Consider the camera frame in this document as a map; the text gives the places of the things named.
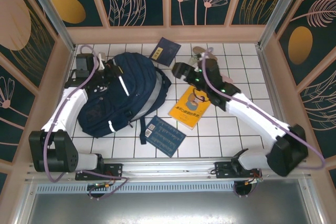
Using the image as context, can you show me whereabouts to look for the dark navy book yellow label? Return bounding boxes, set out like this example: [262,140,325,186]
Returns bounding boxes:
[152,37,182,67]

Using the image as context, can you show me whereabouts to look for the navy blue backpack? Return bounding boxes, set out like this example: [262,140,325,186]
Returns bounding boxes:
[77,52,173,145]

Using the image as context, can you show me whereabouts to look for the tan oval case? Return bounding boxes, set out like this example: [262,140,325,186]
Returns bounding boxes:
[192,46,218,62]

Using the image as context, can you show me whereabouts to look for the thin blue booklet QR codes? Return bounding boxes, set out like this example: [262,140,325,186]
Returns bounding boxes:
[144,115,186,158]

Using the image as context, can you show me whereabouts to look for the grey metal sheet panel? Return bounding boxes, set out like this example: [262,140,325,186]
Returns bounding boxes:
[15,192,323,224]

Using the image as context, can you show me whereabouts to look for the aluminium frame post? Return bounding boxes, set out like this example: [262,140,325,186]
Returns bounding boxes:
[257,0,314,49]
[20,0,77,53]

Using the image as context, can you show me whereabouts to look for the aluminium side rail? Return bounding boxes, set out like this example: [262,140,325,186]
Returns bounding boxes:
[256,45,299,159]

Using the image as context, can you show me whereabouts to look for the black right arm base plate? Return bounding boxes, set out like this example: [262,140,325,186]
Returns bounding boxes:
[214,161,263,180]

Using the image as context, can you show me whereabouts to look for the aluminium mounting rail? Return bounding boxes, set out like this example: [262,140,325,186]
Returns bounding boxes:
[25,157,312,183]

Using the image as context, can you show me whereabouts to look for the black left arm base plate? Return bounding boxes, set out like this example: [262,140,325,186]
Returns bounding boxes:
[75,163,123,182]

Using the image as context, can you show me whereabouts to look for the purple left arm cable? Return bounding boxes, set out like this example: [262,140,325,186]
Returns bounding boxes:
[43,45,129,200]

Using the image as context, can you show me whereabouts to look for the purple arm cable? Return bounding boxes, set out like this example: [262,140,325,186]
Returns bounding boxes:
[193,47,326,198]
[43,45,129,200]

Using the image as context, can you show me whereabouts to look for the slotted grey cable duct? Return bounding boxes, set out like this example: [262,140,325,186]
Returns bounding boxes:
[35,184,310,194]

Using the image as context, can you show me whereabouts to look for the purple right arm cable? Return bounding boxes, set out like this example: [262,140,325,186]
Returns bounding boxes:
[193,47,326,198]

